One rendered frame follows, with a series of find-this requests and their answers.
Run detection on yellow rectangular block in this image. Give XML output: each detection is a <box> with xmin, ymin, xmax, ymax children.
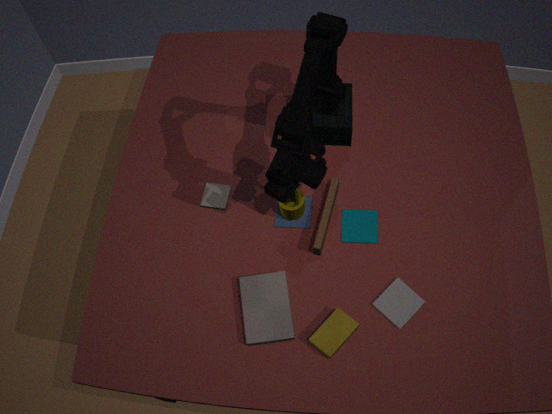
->
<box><xmin>309</xmin><ymin>307</ymin><xmax>359</xmax><ymax>359</ymax></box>

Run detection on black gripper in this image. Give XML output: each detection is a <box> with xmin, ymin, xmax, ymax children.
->
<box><xmin>264</xmin><ymin>139</ymin><xmax>325</xmax><ymax>203</ymax></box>

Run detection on olive yellow cup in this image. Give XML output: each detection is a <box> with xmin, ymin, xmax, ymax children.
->
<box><xmin>278</xmin><ymin>188</ymin><xmax>305</xmax><ymax>220</ymax></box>

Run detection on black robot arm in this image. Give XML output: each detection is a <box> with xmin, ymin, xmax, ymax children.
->
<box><xmin>265</xmin><ymin>12</ymin><xmax>348</xmax><ymax>189</ymax></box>

